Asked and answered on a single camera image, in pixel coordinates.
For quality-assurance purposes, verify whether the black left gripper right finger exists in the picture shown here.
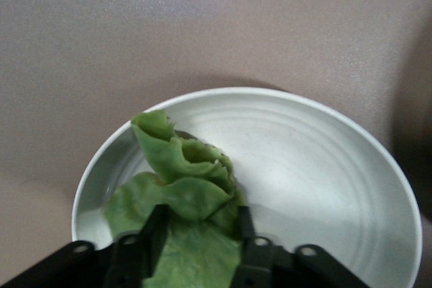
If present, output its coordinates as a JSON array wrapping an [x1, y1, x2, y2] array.
[[232, 205, 275, 288]]

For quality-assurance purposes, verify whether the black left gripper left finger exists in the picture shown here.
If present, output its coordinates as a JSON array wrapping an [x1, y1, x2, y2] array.
[[106, 204, 169, 288]]

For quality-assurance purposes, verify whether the green lettuce leaf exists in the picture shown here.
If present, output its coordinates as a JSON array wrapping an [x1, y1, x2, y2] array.
[[103, 109, 247, 288]]

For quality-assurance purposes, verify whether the beige plate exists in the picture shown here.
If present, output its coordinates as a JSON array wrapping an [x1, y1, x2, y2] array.
[[70, 86, 423, 288]]

